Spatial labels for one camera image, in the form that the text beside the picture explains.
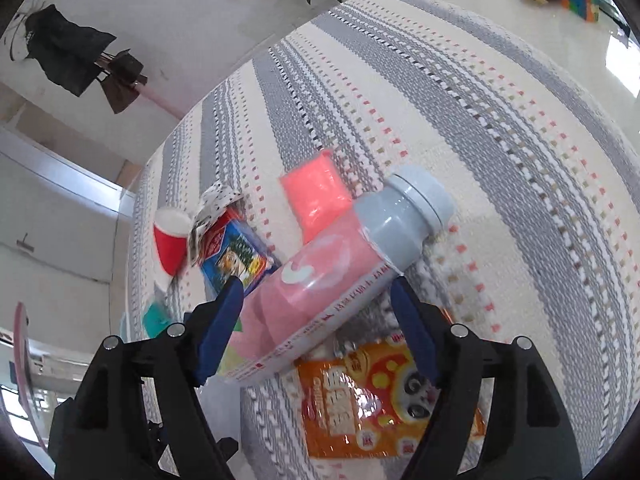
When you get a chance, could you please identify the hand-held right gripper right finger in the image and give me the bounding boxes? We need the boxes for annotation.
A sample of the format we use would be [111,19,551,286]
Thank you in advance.
[390,276,583,480]

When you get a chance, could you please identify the brown handbag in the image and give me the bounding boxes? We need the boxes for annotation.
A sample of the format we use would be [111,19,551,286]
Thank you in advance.
[100,77,148,115]

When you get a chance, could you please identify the red paper cup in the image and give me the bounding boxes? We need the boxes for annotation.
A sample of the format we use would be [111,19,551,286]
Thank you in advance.
[152,207,193,277]

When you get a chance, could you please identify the pink bottle with grey cap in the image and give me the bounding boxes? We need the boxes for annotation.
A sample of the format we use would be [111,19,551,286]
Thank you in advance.
[220,164,456,386]

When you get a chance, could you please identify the orange panda snack packet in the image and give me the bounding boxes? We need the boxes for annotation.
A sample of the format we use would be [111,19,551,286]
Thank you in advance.
[295,337,486,458]

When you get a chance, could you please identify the pink plastic packet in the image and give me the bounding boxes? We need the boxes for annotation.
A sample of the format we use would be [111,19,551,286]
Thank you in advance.
[279,149,353,243]

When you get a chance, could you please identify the black coat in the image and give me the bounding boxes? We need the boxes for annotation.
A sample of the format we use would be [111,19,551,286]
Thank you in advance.
[25,4,117,98]

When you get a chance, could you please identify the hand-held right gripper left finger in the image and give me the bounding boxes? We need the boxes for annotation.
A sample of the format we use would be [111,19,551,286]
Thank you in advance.
[47,277,246,480]

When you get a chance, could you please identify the pink coat rack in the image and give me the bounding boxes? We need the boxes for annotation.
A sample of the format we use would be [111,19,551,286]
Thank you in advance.
[140,87,186,120]

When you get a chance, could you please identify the black dotted white wrapper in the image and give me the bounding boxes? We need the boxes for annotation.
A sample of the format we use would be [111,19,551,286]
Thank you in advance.
[187,182,244,266]

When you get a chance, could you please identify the white door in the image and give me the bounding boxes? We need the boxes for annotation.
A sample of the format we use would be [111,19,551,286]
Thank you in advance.
[0,150,121,286]

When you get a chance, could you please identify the colourful block toy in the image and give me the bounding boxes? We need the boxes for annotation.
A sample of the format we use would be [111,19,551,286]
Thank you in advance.
[560,0,601,23]

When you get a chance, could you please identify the grey striped woven table cloth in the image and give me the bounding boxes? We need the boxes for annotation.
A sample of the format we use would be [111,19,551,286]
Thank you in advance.
[125,0,640,480]

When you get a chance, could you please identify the black handbag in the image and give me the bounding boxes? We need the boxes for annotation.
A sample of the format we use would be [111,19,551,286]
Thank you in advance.
[107,49,146,83]

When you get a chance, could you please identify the blue snack packet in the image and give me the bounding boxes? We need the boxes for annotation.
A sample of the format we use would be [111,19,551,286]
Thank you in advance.
[200,207,276,296]

